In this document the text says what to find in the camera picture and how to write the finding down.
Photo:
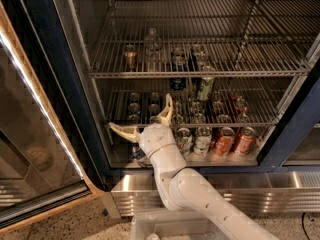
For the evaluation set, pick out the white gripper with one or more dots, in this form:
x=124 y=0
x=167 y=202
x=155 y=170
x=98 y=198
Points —
x=154 y=138

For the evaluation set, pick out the orange can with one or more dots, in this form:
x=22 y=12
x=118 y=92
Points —
x=130 y=54

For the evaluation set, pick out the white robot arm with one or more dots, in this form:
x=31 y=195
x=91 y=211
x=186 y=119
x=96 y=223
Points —
x=181 y=187

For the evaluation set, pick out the blue pepsi can left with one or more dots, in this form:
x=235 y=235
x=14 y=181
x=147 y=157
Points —
x=135 y=152

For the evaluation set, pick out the white green can left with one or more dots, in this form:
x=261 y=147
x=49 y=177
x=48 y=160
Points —
x=184 y=141

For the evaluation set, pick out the blue can middle shelf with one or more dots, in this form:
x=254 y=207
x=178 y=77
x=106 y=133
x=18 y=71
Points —
x=178 y=63

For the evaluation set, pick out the red soda can left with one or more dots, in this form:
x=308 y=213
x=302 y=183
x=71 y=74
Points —
x=225 y=139

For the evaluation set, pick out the red soda can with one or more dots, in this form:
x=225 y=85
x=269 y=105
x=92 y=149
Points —
x=245 y=140
x=225 y=139

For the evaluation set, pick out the green can middle shelf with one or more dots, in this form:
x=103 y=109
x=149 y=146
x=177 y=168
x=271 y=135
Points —
x=199 y=62

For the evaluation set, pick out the red soda can right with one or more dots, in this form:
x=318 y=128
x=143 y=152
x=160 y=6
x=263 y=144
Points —
x=245 y=140

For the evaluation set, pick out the open glass fridge door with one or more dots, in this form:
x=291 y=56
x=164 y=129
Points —
x=40 y=174

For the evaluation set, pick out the stainless steel fridge base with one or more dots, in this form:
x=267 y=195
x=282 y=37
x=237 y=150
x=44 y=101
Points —
x=262 y=193

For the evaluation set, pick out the clear plastic water bottle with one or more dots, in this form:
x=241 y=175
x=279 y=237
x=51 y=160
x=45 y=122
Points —
x=152 y=50

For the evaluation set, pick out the clear plastic bin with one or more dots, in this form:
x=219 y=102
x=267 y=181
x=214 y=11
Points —
x=163 y=224

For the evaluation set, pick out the middle wire shelf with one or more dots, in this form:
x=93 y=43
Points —
x=233 y=102

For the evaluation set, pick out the wire shelf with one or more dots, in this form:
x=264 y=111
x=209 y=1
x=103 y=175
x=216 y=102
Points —
x=233 y=102
x=242 y=39

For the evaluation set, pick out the top wire shelf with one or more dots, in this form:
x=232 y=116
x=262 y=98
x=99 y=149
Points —
x=242 y=39

